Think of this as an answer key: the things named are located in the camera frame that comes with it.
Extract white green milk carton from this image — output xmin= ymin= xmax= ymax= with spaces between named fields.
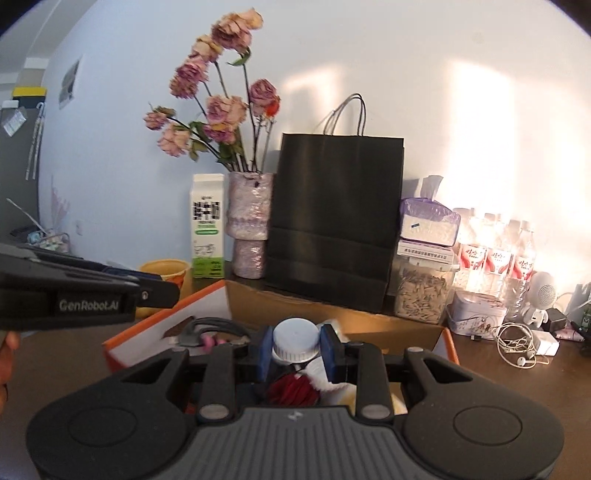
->
xmin=190 ymin=174 xmax=226 ymax=280

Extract white plastic bottle cap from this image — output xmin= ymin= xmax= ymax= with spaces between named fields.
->
xmin=270 ymin=318 xmax=322 ymax=376

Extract wire storage cart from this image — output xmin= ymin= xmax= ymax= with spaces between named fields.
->
xmin=6 ymin=198 xmax=73 ymax=256

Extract purple tissue pack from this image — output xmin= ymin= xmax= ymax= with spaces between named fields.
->
xmin=397 ymin=175 xmax=462 ymax=246

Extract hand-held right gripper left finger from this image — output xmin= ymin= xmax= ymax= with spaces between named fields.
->
xmin=105 ymin=325 xmax=275 ymax=424

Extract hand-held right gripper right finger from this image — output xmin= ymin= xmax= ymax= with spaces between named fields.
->
xmin=320 ymin=323 xmax=486 ymax=424

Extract yellow mug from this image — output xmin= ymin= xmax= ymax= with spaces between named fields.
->
xmin=138 ymin=259 xmax=191 ymax=302

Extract black paper bag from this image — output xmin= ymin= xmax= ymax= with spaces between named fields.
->
xmin=265 ymin=93 xmax=406 ymax=313

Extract flat white box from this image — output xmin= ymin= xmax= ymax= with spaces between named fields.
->
xmin=396 ymin=237 xmax=456 ymax=271

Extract printed tin box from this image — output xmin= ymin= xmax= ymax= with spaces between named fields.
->
xmin=446 ymin=290 xmax=508 ymax=341

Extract white charger adapter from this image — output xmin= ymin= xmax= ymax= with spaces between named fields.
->
xmin=535 ymin=333 xmax=561 ymax=356

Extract purple textured vase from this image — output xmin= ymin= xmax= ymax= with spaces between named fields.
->
xmin=226 ymin=171 xmax=274 ymax=280

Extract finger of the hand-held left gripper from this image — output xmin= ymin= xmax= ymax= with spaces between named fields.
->
xmin=0 ymin=242 xmax=163 ymax=283
xmin=124 ymin=280 xmax=181 ymax=309

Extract small white fan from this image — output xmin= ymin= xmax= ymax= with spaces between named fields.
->
xmin=526 ymin=272 xmax=560 ymax=329

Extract clear jar of seeds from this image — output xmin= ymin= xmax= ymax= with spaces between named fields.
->
xmin=393 ymin=261 xmax=456 ymax=324

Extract grey refrigerator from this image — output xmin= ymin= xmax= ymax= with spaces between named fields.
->
xmin=0 ymin=86 xmax=48 ymax=241

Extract person's left hand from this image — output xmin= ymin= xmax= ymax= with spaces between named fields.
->
xmin=0 ymin=330 xmax=22 ymax=417

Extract red printed cardboard box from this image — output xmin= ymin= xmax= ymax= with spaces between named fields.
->
xmin=102 ymin=279 xmax=461 ymax=408

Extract pack of water bottles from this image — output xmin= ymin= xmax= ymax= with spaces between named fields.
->
xmin=452 ymin=207 xmax=539 ymax=320

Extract dried rose bouquet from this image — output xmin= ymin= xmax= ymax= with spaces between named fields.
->
xmin=143 ymin=8 xmax=282 ymax=173

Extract red fuzzy object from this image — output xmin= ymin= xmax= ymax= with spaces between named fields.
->
xmin=267 ymin=373 xmax=320 ymax=408

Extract white earphones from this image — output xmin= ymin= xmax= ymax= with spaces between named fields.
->
xmin=496 ymin=322 xmax=539 ymax=369

